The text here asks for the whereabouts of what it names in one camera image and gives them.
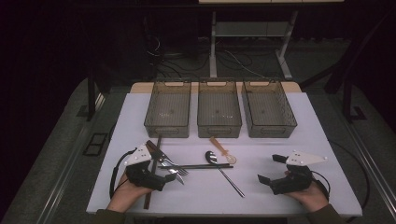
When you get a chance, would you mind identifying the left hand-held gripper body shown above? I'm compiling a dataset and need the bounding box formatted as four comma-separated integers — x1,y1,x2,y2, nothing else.
123,143,166,191

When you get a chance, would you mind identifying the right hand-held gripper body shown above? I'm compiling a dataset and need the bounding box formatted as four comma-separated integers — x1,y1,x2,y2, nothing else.
270,150,329,196

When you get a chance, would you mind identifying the fork with brown handle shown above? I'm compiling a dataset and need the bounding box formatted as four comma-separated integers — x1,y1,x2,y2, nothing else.
146,139,190,176

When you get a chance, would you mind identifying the steel spoon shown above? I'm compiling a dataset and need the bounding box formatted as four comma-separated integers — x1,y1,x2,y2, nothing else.
205,150,246,199

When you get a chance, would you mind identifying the smoky clear plastic bin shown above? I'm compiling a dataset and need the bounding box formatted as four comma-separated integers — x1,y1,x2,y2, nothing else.
143,79,192,139
241,78,298,139
196,78,243,139

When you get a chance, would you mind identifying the person's right hand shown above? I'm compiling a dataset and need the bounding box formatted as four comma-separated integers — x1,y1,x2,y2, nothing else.
285,181,330,214

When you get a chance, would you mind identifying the person's left hand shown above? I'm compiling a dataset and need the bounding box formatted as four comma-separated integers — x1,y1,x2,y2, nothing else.
106,173,154,214

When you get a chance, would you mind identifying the white table mat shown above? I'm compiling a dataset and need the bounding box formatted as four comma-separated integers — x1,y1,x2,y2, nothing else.
86,91,363,217

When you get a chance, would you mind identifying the black metal stand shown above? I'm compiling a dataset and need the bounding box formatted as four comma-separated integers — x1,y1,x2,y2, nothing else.
341,80,368,124
86,69,97,122

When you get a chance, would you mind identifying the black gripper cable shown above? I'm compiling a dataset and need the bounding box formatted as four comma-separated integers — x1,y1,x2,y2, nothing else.
311,170,331,200
108,147,138,200

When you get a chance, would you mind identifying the black floor socket frame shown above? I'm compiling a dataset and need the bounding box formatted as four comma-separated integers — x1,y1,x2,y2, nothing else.
82,133,108,157

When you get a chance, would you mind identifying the long black floor cable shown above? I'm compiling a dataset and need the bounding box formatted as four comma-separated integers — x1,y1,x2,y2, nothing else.
329,139,372,213

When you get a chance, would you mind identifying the metal floor rail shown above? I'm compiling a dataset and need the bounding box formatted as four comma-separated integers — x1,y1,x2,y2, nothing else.
339,118,396,216
36,92,106,224

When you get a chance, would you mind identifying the tangle of black floor cables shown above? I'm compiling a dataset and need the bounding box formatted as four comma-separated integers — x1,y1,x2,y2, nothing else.
146,36,216,79

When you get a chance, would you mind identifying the white floor cable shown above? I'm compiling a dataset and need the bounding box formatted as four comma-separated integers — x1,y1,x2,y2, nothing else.
223,49,265,78

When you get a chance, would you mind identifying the white metal frame desk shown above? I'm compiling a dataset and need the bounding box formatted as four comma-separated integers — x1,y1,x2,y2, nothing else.
198,0,345,81

